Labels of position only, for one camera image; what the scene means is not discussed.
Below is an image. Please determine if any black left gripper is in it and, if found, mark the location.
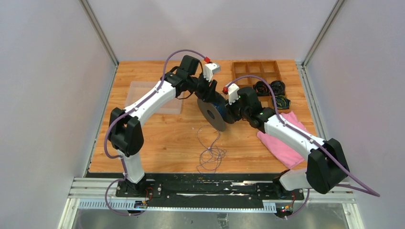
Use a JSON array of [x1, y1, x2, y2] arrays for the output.
[[188, 72, 218, 103]]

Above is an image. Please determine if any dark grey filament spool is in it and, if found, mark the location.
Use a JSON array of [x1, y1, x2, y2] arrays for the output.
[[197, 94, 229, 132]]

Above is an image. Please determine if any thin blue cable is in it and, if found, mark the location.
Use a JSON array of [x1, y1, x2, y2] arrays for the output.
[[196, 101, 228, 175]]

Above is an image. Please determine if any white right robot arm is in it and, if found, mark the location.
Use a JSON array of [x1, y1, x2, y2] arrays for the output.
[[224, 83, 349, 199]]

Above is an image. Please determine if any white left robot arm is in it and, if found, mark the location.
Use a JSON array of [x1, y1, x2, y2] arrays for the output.
[[105, 55, 221, 197]]

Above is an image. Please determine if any wooden compartment organizer tray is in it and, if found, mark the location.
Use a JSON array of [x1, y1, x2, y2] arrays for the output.
[[231, 61, 291, 110]]

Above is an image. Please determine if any clear plastic divided tray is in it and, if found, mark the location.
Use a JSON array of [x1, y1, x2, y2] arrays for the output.
[[124, 81, 183, 115]]

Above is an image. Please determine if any pink cloth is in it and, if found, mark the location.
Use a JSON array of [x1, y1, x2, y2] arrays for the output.
[[256, 111, 309, 169]]

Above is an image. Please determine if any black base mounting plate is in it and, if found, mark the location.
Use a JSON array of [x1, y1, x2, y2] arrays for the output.
[[116, 173, 304, 209]]

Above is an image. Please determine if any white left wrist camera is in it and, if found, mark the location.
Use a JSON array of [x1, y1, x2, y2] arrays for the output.
[[203, 62, 221, 82]]

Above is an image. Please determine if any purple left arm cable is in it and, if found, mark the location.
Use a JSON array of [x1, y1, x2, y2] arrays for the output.
[[104, 49, 211, 218]]

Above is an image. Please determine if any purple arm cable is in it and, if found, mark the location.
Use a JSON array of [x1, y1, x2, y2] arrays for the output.
[[223, 74, 380, 219], [104, 49, 211, 218]]

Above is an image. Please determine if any aluminium corner frame post right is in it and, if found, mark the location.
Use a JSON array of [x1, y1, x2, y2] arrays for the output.
[[301, 0, 346, 68]]

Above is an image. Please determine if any aluminium corner frame post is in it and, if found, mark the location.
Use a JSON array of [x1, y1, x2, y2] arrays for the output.
[[79, 0, 119, 67], [301, 0, 346, 68]]

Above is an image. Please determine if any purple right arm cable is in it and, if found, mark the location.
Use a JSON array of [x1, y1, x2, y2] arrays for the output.
[[223, 74, 380, 219]]

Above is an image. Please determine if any aluminium corner frame post left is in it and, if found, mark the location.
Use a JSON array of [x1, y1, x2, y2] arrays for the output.
[[79, 0, 119, 67]]

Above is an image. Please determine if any aluminium rail frame front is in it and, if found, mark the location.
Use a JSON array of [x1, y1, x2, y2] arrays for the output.
[[58, 173, 365, 229]]

